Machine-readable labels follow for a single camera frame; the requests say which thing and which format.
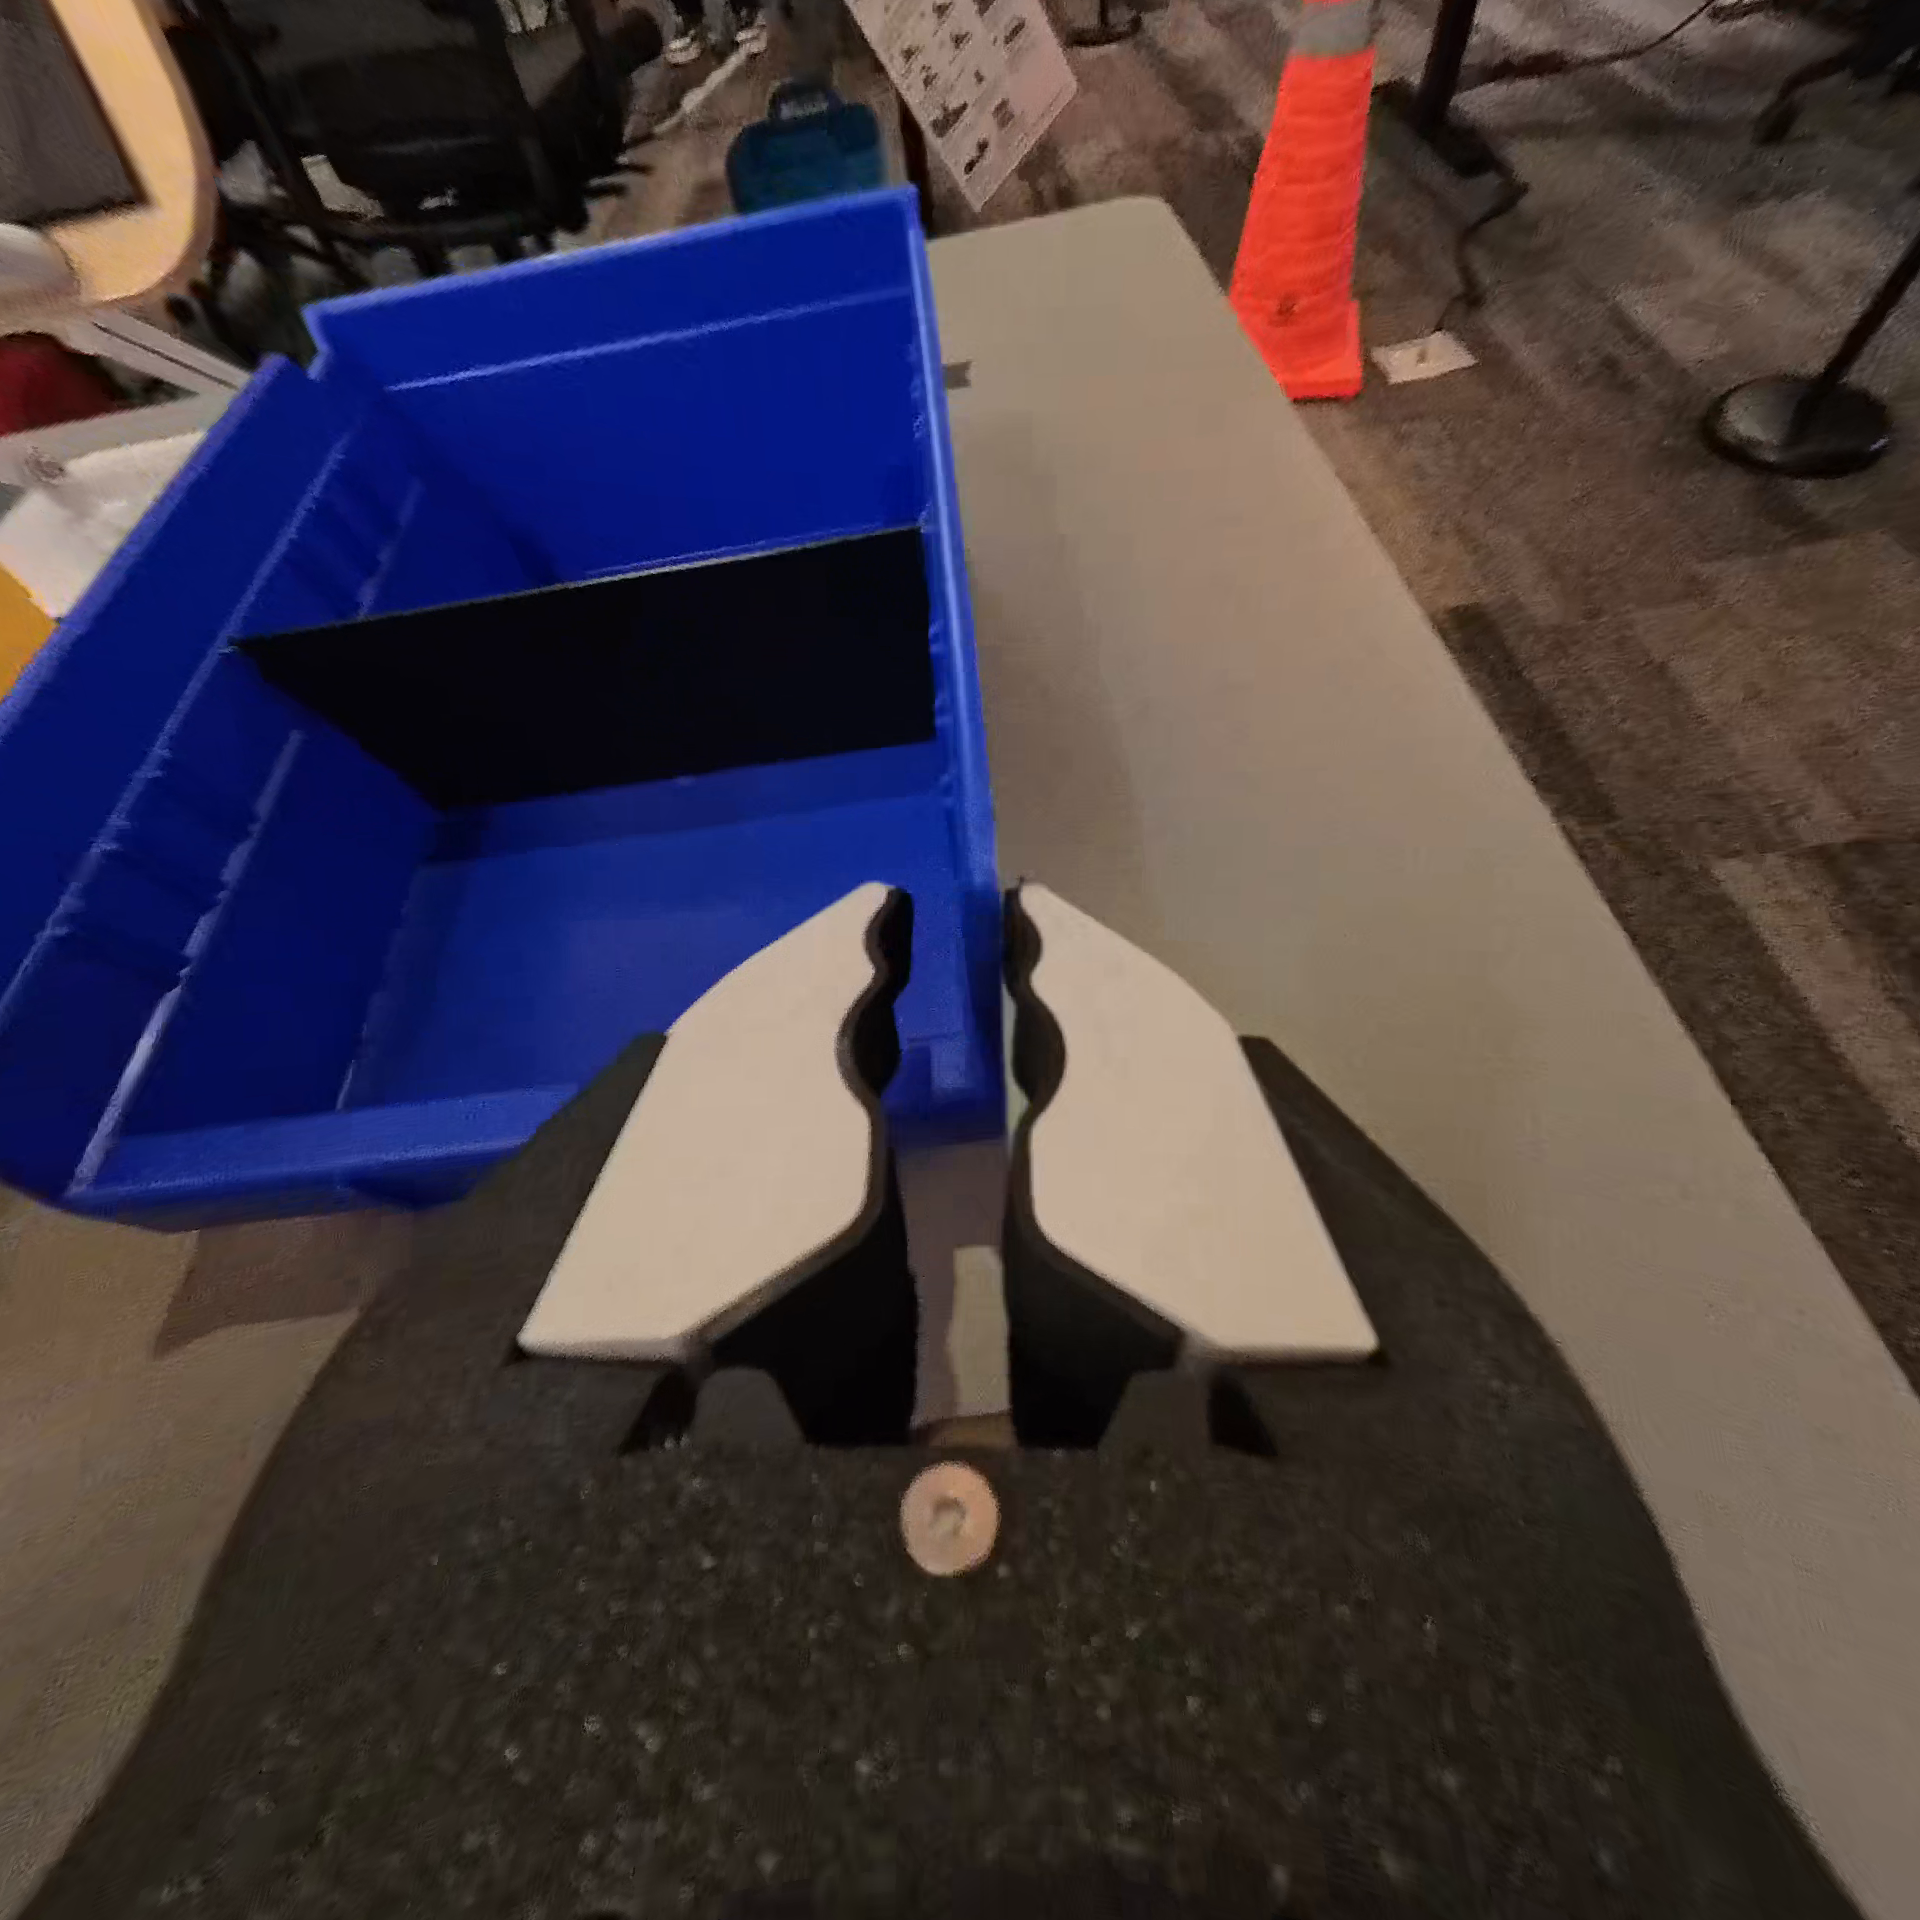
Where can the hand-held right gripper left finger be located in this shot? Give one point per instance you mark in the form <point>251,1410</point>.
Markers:
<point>735,1140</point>

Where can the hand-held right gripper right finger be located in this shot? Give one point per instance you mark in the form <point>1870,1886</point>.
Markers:
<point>1154,1155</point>

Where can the blue plastic bin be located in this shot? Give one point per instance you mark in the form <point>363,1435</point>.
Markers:
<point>601,931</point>

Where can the black bin divider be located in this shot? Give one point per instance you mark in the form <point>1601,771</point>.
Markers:
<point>631,674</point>

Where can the orange traffic cone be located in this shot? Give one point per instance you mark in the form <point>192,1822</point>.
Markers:
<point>1308,210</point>

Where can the black stanchion base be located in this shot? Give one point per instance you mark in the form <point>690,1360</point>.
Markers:
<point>1800,421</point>

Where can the small blue basket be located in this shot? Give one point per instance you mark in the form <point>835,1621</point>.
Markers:
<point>807,151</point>

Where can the black office chair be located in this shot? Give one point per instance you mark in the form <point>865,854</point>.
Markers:
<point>404,135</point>

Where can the black table leg base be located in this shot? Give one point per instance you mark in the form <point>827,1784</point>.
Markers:
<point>1449,129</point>

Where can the white printed sign board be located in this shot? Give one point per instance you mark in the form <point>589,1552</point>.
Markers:
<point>974,83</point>

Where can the wooden chair back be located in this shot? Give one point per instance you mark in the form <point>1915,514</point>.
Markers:
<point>129,151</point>

